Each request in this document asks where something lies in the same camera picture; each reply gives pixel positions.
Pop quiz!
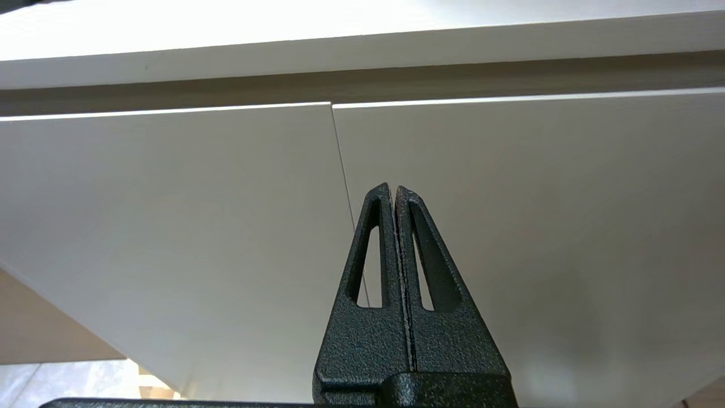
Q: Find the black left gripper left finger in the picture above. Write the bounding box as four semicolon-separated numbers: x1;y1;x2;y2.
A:
313;182;411;404

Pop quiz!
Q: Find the white cabinet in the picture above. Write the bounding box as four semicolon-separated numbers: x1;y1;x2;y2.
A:
0;0;725;408

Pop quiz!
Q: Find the white cabinet door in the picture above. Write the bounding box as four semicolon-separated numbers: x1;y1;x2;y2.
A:
331;87;725;408
0;102;370;404

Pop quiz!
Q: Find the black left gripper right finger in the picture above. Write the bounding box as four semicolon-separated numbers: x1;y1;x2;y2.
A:
395;186;510;376

